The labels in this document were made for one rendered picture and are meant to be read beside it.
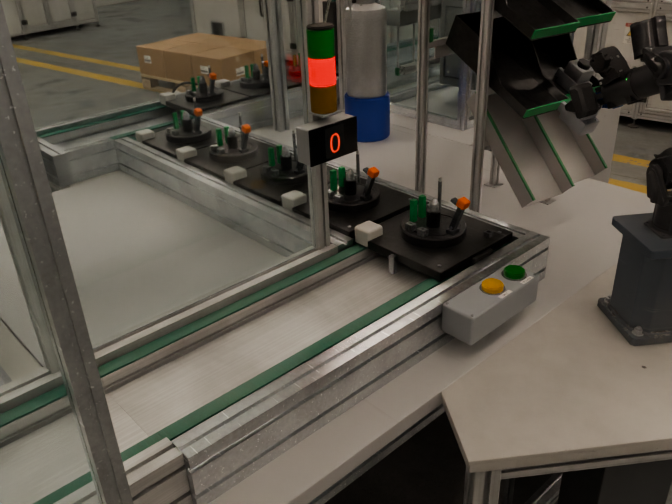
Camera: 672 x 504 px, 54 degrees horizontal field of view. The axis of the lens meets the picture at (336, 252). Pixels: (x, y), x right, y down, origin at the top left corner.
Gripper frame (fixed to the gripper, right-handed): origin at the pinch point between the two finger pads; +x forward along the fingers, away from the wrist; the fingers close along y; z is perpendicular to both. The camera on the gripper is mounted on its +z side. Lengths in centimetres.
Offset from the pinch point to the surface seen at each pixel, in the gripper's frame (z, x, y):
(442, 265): -22.9, 14.3, 34.6
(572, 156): -10.8, 22.5, -18.1
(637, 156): -33, 198, -282
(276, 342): -26, 21, 70
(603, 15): 17.1, 4.3, -17.4
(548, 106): 1.6, 9.8, -0.2
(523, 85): 7.9, 16.7, -2.1
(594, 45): 26, 90, -126
